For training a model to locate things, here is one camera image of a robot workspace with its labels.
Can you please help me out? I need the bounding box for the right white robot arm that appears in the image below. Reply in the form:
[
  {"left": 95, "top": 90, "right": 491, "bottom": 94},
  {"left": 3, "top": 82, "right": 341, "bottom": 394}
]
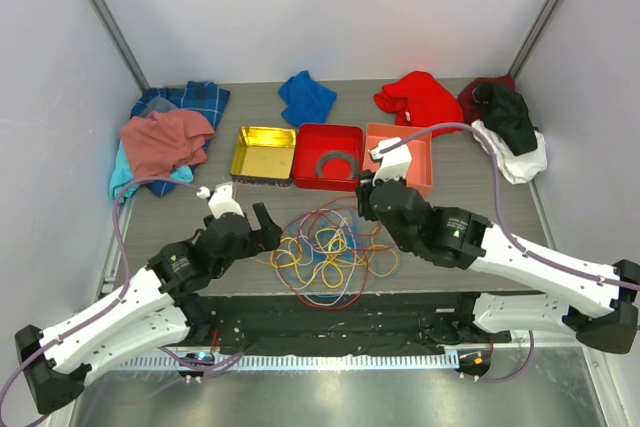
[{"left": 356, "top": 179, "right": 639, "bottom": 354}]

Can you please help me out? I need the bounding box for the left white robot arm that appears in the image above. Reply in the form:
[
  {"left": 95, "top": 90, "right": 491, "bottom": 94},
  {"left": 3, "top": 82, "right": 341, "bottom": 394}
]
[{"left": 14, "top": 203, "right": 282, "bottom": 415}]

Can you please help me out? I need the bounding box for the salmon pink square box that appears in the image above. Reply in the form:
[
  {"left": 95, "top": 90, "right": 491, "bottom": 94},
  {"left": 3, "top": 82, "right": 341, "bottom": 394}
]
[{"left": 361, "top": 123, "right": 433, "bottom": 197}]

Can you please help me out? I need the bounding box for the gold metal tin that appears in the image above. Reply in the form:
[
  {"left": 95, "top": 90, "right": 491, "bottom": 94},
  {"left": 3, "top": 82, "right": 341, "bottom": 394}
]
[{"left": 230, "top": 125, "right": 297, "bottom": 187}]

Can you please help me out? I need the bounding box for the red square box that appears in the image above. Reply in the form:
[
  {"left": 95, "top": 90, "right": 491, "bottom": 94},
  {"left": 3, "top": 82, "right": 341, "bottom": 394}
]
[{"left": 292, "top": 123, "right": 364, "bottom": 192}]

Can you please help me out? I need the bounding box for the salmon pink cloth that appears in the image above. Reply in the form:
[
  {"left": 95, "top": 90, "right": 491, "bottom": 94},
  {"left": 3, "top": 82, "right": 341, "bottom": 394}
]
[{"left": 120, "top": 109, "right": 215, "bottom": 178}]

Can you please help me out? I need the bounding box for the white cloth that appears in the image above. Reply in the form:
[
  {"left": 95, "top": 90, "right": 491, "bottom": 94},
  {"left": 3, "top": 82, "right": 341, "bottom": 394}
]
[{"left": 471, "top": 120, "right": 548, "bottom": 185}]

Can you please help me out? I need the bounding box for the light blue cloth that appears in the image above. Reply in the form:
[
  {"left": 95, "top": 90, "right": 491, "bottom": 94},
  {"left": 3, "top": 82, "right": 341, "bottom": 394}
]
[{"left": 109, "top": 142, "right": 194, "bottom": 200}]

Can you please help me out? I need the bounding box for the dark red cloth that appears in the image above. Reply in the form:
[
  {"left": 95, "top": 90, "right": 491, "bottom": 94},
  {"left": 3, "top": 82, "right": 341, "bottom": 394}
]
[{"left": 457, "top": 75, "right": 516, "bottom": 124}]

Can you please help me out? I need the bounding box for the black cloth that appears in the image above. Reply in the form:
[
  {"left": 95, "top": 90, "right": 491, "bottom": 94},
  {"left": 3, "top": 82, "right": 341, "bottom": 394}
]
[{"left": 472, "top": 82, "right": 537, "bottom": 156}]

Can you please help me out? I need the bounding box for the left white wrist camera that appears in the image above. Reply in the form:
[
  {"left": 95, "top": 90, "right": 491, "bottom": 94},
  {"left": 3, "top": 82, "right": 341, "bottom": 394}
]
[{"left": 196, "top": 182, "right": 245, "bottom": 219}]

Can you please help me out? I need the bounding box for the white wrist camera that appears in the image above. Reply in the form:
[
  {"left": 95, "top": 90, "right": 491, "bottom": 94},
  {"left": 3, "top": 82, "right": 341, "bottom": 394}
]
[
  {"left": 369, "top": 137, "right": 412, "bottom": 184},
  {"left": 196, "top": 182, "right": 245, "bottom": 219}
]

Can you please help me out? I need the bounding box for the white cable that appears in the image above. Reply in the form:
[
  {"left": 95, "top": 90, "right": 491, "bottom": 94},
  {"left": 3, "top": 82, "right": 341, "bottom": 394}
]
[{"left": 277, "top": 206, "right": 364, "bottom": 308}]

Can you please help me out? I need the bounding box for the blue cable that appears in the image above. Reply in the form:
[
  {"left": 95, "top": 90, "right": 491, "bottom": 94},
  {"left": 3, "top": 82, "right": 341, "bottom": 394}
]
[{"left": 277, "top": 199, "right": 401, "bottom": 298}]

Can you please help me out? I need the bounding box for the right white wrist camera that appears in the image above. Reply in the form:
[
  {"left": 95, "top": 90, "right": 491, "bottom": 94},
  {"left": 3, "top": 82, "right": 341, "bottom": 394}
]
[{"left": 369, "top": 137, "right": 412, "bottom": 184}]

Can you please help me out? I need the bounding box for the grey tape ring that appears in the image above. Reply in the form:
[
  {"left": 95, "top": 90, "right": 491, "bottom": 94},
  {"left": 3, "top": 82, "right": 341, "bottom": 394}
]
[{"left": 316, "top": 149, "right": 361, "bottom": 181}]

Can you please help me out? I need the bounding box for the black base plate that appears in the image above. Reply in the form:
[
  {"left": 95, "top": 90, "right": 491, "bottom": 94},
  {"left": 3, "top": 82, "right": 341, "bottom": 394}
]
[{"left": 178, "top": 293, "right": 511, "bottom": 357}]

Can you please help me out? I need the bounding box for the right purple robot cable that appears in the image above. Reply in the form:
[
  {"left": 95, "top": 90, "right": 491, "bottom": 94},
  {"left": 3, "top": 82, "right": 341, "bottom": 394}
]
[{"left": 379, "top": 121, "right": 640, "bottom": 291}]

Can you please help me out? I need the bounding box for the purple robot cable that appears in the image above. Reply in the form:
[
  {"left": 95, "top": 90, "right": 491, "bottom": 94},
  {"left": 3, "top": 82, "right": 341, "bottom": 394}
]
[
  {"left": 0, "top": 176, "right": 211, "bottom": 421},
  {"left": 379, "top": 121, "right": 640, "bottom": 291}
]

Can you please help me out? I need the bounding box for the white slotted cable duct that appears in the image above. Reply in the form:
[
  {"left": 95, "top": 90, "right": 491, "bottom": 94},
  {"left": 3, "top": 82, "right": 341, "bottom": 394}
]
[{"left": 113, "top": 350, "right": 459, "bottom": 374}]

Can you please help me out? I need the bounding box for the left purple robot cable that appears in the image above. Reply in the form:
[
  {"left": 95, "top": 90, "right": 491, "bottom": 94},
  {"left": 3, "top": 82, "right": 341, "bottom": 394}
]
[{"left": 0, "top": 176, "right": 211, "bottom": 421}]

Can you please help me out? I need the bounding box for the right corner aluminium post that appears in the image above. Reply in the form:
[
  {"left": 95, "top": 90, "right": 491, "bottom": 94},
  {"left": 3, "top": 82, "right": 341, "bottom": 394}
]
[{"left": 508, "top": 0, "right": 563, "bottom": 79}]

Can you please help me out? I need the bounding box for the corner aluminium post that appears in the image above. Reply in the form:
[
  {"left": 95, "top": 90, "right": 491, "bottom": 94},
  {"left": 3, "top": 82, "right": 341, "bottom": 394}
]
[
  {"left": 508, "top": 0, "right": 563, "bottom": 79},
  {"left": 88, "top": 0, "right": 150, "bottom": 91}
]

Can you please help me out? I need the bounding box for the left corner aluminium post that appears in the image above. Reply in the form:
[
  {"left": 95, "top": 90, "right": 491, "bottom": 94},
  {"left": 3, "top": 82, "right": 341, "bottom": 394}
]
[{"left": 88, "top": 0, "right": 150, "bottom": 91}]

